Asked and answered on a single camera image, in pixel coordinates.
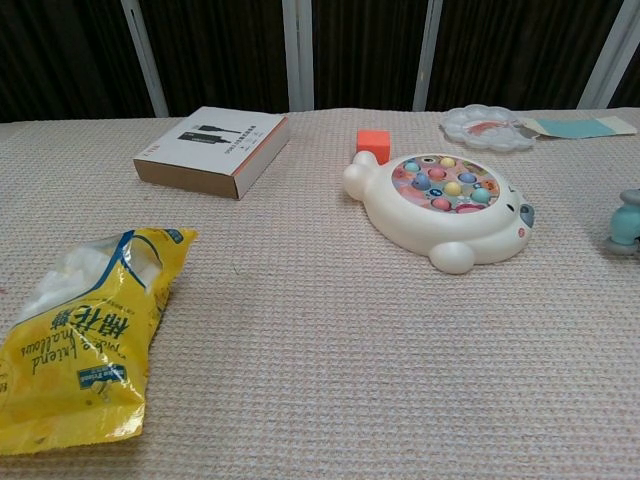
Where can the teal and grey toy hammer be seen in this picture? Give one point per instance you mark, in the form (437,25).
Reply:
(625,222)

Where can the white whack-a-mole toy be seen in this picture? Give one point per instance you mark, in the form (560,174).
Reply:
(430,225)

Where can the beige woven tablecloth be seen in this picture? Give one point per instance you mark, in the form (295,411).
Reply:
(310,350)

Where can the orange cube block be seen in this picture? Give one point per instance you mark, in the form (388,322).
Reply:
(372,141)

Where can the white flower paint palette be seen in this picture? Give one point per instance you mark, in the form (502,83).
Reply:
(480,130)

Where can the yellow marshmallow bag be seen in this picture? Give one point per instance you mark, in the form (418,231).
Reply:
(85,340)

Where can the teal and cream paper card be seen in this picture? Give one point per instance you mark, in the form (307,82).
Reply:
(575,127)

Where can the white metal frame post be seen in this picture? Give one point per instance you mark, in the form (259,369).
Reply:
(427,55)
(147,60)
(297,55)
(607,60)

